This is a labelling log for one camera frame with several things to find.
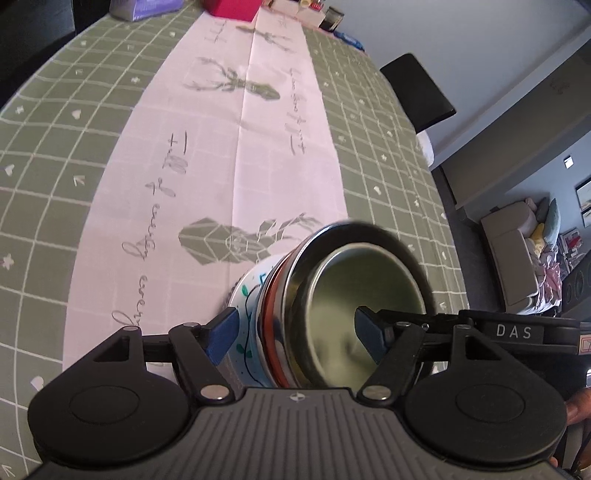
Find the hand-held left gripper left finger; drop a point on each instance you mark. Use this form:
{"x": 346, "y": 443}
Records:
{"x": 224, "y": 334}

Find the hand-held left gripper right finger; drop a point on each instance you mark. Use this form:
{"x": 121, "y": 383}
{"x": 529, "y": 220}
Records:
{"x": 369, "y": 332}

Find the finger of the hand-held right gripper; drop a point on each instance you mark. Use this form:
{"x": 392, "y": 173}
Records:
{"x": 443, "y": 318}

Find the white fruit-printed plate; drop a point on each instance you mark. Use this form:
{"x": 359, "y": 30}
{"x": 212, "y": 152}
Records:
{"x": 244, "y": 300}

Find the green ceramic bowl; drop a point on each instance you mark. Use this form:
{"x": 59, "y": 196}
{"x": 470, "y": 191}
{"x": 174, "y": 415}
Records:
{"x": 360, "y": 281}

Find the blue steel bowl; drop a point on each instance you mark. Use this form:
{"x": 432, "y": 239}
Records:
{"x": 392, "y": 242}

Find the person's right hand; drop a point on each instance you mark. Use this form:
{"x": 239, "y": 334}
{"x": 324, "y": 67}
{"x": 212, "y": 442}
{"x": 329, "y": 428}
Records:
{"x": 581, "y": 406}

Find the beige sofa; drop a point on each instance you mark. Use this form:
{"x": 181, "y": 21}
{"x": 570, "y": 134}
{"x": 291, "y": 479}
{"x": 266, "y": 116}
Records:
{"x": 508, "y": 249}

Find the white chair cushion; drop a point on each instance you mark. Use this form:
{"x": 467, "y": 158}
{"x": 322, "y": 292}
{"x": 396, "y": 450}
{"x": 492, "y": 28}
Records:
{"x": 425, "y": 147}

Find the black chair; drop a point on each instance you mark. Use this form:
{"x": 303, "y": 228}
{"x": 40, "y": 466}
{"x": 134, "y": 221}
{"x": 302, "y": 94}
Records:
{"x": 27, "y": 37}
{"x": 415, "y": 87}

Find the green checked tablecloth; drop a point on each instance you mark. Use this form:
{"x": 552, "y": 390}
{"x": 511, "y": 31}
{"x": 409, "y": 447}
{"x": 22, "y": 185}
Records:
{"x": 69, "y": 138}

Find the blue packet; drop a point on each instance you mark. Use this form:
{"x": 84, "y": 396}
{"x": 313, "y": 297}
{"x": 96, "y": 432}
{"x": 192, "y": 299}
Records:
{"x": 348, "y": 38}

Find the glass jar with tag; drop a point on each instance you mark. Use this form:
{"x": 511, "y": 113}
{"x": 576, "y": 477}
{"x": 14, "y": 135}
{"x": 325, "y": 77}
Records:
{"x": 334, "y": 19}

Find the pink box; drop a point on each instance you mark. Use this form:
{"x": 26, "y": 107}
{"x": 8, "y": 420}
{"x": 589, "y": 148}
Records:
{"x": 231, "y": 9}

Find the white storage box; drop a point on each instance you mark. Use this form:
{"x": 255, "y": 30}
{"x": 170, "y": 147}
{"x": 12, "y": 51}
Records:
{"x": 295, "y": 13}

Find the small ink bottle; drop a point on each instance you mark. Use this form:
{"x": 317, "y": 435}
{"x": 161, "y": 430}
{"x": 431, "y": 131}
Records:
{"x": 316, "y": 4}

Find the purple tissue pack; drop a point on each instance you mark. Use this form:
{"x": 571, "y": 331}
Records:
{"x": 143, "y": 8}

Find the framed wall picture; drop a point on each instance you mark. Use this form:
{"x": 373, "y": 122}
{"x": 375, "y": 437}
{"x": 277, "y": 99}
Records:
{"x": 584, "y": 198}

